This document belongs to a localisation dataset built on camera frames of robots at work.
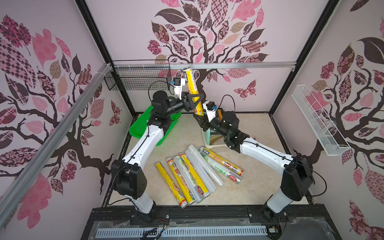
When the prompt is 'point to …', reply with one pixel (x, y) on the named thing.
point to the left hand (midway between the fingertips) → (199, 96)
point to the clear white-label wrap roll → (191, 183)
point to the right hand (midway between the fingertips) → (195, 113)
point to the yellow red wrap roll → (221, 160)
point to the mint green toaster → (213, 139)
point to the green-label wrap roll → (225, 170)
